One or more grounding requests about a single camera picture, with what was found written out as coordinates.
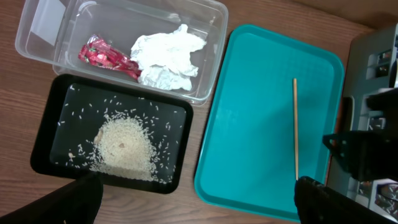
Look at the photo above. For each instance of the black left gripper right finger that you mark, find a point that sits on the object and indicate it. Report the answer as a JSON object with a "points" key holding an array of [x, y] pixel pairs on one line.
{"points": [[317, 203]]}

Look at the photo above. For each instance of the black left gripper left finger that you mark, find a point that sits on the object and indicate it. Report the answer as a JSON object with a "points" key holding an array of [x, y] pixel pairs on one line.
{"points": [[76, 202]]}

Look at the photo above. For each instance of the cooked rice pile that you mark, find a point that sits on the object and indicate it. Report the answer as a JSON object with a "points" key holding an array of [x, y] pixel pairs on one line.
{"points": [[118, 134]]}

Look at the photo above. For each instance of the red foil snack wrapper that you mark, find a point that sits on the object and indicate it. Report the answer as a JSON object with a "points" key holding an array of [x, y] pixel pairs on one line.
{"points": [[99, 53]]}

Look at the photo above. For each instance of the white tissue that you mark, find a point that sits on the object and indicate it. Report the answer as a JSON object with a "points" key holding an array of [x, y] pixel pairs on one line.
{"points": [[164, 59]]}

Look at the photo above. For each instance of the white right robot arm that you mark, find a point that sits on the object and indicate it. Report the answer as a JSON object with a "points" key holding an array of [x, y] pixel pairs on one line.
{"points": [[369, 155]]}

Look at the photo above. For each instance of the teal plastic tray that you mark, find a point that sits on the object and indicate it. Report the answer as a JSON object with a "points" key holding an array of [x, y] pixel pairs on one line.
{"points": [[247, 159]]}

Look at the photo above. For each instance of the black tray bin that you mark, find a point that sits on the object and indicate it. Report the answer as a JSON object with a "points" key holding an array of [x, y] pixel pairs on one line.
{"points": [[40, 157]]}

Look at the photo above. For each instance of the grey dish rack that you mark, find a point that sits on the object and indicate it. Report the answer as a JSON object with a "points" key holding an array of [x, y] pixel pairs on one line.
{"points": [[371, 69]]}

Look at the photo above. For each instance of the clear plastic bin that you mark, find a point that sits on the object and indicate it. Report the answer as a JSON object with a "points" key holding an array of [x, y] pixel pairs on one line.
{"points": [[54, 31]]}

